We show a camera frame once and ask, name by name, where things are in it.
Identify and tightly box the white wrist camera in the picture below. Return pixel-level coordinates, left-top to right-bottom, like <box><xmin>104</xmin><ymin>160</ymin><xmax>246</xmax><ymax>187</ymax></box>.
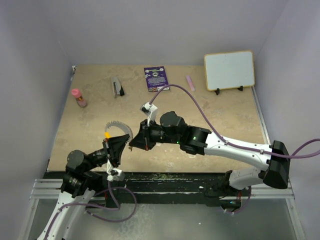
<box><xmin>106</xmin><ymin>160</ymin><xmax>125</xmax><ymax>182</ymax></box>
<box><xmin>140</xmin><ymin>102</ymin><xmax>158</xmax><ymax>126</ymax></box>

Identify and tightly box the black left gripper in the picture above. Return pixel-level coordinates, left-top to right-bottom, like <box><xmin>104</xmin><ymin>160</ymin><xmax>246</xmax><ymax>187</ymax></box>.
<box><xmin>81</xmin><ymin>133</ymin><xmax>129</xmax><ymax>173</ymax></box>

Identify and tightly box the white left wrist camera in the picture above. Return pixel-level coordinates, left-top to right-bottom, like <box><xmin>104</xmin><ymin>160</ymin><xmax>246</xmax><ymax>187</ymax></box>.
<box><xmin>106</xmin><ymin>160</ymin><xmax>125</xmax><ymax>182</ymax></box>

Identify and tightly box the pink eraser stick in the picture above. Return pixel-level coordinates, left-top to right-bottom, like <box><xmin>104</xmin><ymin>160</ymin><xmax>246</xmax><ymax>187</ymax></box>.
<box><xmin>186</xmin><ymin>75</ymin><xmax>196</xmax><ymax>92</ymax></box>

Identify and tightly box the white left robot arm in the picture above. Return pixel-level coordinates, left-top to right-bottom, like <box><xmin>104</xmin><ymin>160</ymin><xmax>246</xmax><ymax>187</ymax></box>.
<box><xmin>38</xmin><ymin>133</ymin><xmax>131</xmax><ymax>240</ymax></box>

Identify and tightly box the grey black stapler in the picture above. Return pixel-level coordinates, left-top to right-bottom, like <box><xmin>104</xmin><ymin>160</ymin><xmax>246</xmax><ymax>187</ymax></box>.
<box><xmin>111</xmin><ymin>76</ymin><xmax>125</xmax><ymax>98</ymax></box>

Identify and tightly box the small whiteboard on stand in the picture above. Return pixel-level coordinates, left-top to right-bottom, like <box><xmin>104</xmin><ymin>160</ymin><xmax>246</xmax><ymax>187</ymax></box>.
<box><xmin>204</xmin><ymin>50</ymin><xmax>256</xmax><ymax>95</ymax></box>

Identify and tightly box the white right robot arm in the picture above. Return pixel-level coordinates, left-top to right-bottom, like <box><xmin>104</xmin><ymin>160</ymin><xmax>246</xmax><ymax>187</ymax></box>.
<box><xmin>129</xmin><ymin>111</ymin><xmax>291</xmax><ymax>196</ymax></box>

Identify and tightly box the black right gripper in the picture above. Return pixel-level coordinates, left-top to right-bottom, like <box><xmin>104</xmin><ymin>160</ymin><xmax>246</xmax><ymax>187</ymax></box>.
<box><xmin>129</xmin><ymin>118</ymin><xmax>181</xmax><ymax>151</ymax></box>

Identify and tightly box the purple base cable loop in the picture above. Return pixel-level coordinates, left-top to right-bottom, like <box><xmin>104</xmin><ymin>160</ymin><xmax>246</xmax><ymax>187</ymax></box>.
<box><xmin>83</xmin><ymin>184</ymin><xmax>137</xmax><ymax>222</ymax></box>

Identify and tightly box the purple printed card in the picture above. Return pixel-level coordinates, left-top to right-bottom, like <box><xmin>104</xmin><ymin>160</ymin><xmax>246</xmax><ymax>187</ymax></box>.
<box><xmin>143</xmin><ymin>66</ymin><xmax>169</xmax><ymax>93</ymax></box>

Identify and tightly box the pink capped small bottle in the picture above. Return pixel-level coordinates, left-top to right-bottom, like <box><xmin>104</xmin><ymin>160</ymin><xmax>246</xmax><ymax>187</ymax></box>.
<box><xmin>71</xmin><ymin>88</ymin><xmax>87</xmax><ymax>108</ymax></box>

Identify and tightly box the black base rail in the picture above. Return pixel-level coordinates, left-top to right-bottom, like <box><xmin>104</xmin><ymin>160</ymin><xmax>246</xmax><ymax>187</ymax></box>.
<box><xmin>44</xmin><ymin>170</ymin><xmax>253</xmax><ymax>209</ymax></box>

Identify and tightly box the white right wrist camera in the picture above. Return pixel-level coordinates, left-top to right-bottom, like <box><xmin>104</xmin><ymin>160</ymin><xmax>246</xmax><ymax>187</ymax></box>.
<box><xmin>140</xmin><ymin>102</ymin><xmax>158</xmax><ymax>126</ymax></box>

